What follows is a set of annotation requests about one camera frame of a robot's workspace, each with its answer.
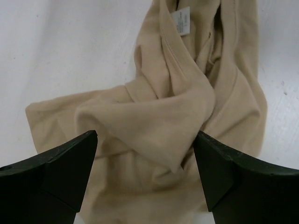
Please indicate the beige t shirt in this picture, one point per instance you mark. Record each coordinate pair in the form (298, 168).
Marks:
(196, 69)

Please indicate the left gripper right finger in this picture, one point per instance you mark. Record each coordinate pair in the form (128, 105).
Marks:
(241, 189)

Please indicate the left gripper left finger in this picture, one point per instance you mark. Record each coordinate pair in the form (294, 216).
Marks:
(48, 188)

